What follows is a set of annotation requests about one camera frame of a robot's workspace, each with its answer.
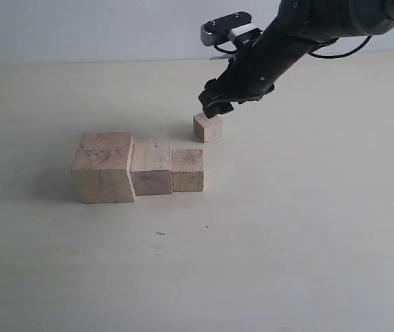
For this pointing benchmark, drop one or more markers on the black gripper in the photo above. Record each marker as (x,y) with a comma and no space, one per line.
(258,63)

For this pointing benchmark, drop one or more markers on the second largest wooden cube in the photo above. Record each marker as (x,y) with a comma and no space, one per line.
(151,168)

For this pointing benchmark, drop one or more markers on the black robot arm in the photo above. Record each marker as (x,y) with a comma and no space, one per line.
(311,25)

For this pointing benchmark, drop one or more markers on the smallest wooden cube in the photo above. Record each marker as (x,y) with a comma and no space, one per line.
(207,129)

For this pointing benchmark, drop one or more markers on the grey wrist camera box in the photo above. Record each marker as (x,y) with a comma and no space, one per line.
(236,27)

